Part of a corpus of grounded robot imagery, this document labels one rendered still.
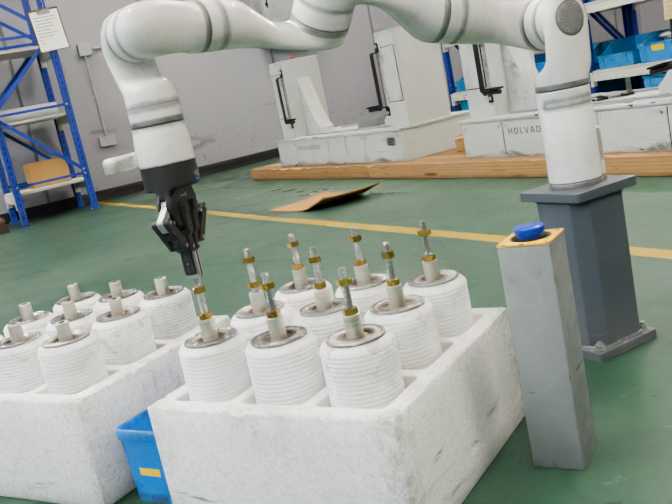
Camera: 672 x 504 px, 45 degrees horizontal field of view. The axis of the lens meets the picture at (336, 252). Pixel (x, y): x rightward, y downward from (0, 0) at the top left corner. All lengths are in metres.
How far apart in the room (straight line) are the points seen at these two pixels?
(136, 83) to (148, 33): 0.07
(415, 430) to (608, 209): 0.65
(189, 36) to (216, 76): 6.81
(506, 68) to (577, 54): 2.57
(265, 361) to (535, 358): 0.35
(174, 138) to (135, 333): 0.45
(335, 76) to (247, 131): 1.14
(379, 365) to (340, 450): 0.11
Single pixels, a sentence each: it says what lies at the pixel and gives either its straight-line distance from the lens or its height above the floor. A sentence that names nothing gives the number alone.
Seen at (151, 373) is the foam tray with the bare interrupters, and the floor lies 0.16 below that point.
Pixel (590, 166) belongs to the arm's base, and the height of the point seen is 0.33.
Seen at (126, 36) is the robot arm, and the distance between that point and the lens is 1.07.
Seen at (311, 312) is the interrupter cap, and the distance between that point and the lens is 1.15.
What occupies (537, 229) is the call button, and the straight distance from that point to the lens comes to 1.07.
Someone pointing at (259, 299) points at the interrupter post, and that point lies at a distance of 1.22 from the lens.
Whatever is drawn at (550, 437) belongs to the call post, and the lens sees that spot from 1.15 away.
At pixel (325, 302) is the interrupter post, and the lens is 1.15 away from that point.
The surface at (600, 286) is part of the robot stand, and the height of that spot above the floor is 0.13.
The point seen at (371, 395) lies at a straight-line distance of 0.98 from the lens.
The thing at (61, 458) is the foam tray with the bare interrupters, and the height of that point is 0.08.
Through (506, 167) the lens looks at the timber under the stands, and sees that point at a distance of 3.76.
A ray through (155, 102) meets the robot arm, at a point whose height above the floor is 0.58.
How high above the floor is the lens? 0.55
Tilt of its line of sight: 11 degrees down
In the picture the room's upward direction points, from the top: 12 degrees counter-clockwise
